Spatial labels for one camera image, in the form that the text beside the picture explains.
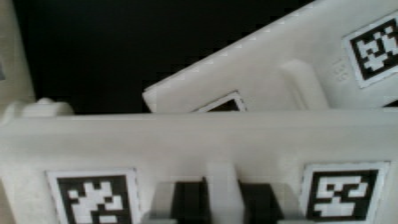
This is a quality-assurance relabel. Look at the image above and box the white cabinet door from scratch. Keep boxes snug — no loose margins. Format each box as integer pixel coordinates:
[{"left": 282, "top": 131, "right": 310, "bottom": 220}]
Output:
[
  {"left": 141, "top": 0, "right": 398, "bottom": 113},
  {"left": 0, "top": 99, "right": 398, "bottom": 224}
]

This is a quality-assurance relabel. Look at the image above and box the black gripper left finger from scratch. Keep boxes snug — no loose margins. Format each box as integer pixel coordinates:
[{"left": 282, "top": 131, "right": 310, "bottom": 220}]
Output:
[{"left": 170, "top": 178, "right": 211, "bottom": 224}]

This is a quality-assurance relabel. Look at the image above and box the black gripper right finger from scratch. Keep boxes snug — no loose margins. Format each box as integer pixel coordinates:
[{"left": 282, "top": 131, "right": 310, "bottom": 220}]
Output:
[{"left": 237, "top": 182, "right": 283, "bottom": 224}]

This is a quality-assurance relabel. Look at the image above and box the white cabinet body box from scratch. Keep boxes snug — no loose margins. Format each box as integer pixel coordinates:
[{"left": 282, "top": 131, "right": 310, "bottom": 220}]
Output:
[{"left": 0, "top": 0, "right": 35, "bottom": 110}]

